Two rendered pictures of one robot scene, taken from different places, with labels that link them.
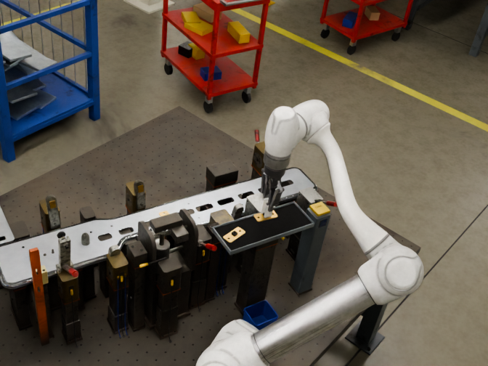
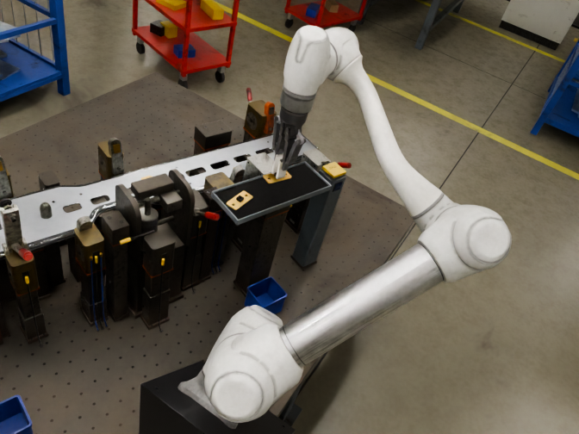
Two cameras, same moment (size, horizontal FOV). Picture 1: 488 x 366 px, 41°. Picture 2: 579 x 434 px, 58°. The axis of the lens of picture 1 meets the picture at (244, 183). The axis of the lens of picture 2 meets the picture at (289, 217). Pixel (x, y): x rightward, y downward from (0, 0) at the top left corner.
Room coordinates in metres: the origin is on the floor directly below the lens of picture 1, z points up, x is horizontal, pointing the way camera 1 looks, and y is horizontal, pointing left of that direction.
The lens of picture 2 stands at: (0.58, 0.12, 2.17)
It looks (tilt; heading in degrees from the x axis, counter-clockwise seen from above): 41 degrees down; 347
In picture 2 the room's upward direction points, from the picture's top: 16 degrees clockwise
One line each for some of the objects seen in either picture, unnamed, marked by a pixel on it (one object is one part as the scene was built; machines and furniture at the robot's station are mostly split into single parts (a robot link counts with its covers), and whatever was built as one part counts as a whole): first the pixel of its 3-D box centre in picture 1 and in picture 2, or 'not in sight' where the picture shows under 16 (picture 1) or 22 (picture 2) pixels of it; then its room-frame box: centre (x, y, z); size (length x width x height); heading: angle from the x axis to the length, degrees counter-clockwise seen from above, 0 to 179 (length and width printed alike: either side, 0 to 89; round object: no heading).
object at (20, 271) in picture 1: (171, 216); (155, 182); (1.96, 0.27, 1.00); 1.38 x 0.22 x 0.02; 126
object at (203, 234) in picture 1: (197, 270); (190, 245); (1.79, 0.13, 0.89); 0.12 x 0.07 x 0.38; 36
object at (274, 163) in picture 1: (277, 156); (297, 97); (1.80, -0.10, 1.49); 0.09 x 0.09 x 0.06
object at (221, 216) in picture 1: (219, 254); (216, 226); (1.89, 0.05, 0.89); 0.12 x 0.08 x 0.38; 36
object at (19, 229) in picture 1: (20, 253); not in sight; (1.79, 0.84, 0.84); 0.12 x 0.07 x 0.28; 36
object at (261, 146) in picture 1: (260, 177); (252, 142); (2.45, -0.07, 0.88); 0.14 x 0.09 x 0.36; 36
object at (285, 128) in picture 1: (284, 128); (309, 58); (1.81, -0.11, 1.60); 0.13 x 0.11 x 0.16; 146
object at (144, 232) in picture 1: (165, 269); (152, 245); (1.71, 0.25, 0.94); 0.18 x 0.13 x 0.49; 126
